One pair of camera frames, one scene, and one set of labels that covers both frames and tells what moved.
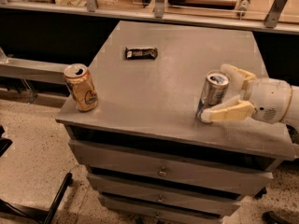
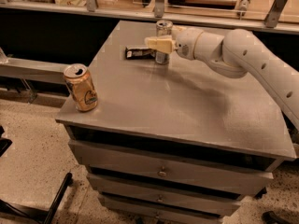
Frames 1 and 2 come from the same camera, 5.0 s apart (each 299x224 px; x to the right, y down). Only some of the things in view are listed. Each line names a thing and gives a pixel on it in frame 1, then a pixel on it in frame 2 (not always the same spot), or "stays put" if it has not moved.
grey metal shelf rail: [271, 20] stays put
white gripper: [270, 99] -> [186, 44]
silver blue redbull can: [215, 88] -> [163, 28]
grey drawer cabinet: [148, 156] stays put
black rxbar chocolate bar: [141, 53] stays put
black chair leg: [35, 213] stays put
